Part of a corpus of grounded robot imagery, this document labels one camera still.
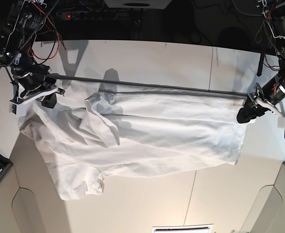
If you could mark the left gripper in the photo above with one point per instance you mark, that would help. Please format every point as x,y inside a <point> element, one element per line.
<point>263,99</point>

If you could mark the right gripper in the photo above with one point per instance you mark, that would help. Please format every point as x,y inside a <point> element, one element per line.
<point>31,85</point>

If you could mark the white t-shirt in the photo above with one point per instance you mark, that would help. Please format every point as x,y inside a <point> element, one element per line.
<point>100,129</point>

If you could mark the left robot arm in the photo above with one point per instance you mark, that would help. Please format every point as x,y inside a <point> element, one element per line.
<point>273,12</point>

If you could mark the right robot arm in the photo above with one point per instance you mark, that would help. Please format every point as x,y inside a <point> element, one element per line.
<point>25,21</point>

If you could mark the black power strip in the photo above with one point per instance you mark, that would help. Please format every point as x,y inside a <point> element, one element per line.
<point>114,14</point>

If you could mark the white vent grille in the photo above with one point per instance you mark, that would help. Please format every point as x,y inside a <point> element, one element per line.
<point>184,229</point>

